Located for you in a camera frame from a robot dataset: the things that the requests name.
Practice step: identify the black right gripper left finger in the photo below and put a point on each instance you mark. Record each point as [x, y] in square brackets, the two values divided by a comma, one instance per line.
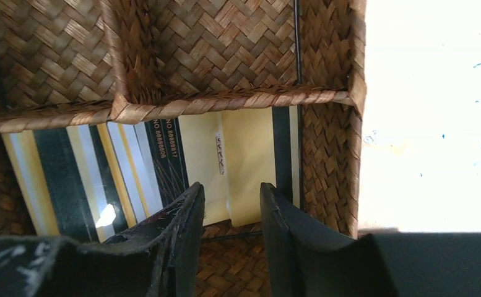
[156, 257]

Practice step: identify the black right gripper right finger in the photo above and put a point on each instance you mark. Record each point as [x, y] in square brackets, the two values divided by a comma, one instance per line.
[307, 258]

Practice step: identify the gold card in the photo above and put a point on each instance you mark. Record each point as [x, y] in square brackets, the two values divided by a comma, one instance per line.
[232, 152]

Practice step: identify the brown woven divided basket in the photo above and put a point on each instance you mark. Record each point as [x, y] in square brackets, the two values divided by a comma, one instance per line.
[73, 63]

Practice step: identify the black striped card in basket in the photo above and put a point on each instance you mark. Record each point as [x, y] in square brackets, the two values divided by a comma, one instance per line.
[91, 182]

